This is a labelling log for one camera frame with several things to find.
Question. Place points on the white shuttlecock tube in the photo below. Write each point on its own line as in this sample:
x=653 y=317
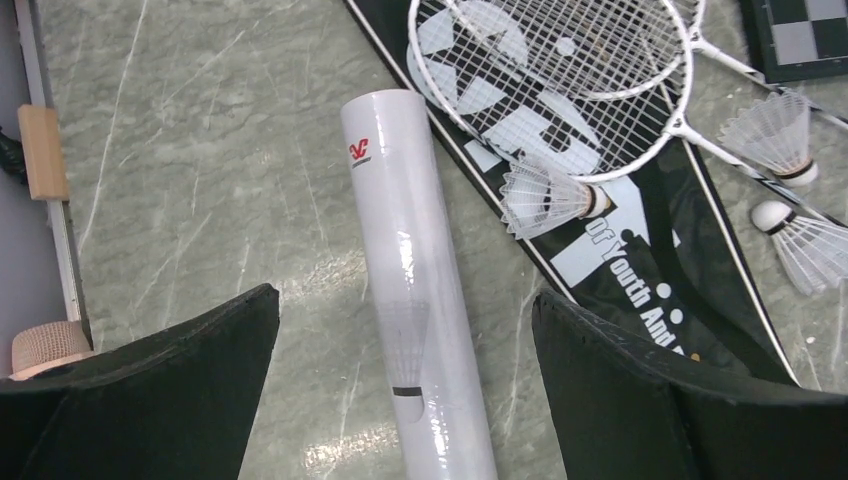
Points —
x=413 y=276

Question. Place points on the white badminton racket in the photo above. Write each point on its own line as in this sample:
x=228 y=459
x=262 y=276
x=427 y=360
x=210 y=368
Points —
x=692 y=13
x=595 y=87

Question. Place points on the small wooden block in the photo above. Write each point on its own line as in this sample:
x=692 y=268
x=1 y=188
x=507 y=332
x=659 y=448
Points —
x=44 y=159

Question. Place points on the black white chessboard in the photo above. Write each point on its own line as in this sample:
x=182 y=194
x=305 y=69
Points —
x=795 y=40

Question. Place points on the white shuttlecock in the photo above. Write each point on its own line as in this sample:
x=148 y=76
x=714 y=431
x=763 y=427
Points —
x=813 y=252
x=774 y=133
x=537 y=198

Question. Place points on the white badminton racket front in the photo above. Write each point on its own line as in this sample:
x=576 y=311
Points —
x=595 y=87

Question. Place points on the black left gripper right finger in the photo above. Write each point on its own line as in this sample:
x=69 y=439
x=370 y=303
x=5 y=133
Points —
x=625 y=408

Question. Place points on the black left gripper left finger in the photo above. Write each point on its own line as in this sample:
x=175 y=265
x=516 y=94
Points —
x=177 y=404

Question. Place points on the white badminton racket rear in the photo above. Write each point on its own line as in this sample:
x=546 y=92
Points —
x=692 y=13

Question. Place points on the black racket cover bag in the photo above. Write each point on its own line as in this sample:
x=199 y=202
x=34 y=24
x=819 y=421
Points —
x=663 y=262

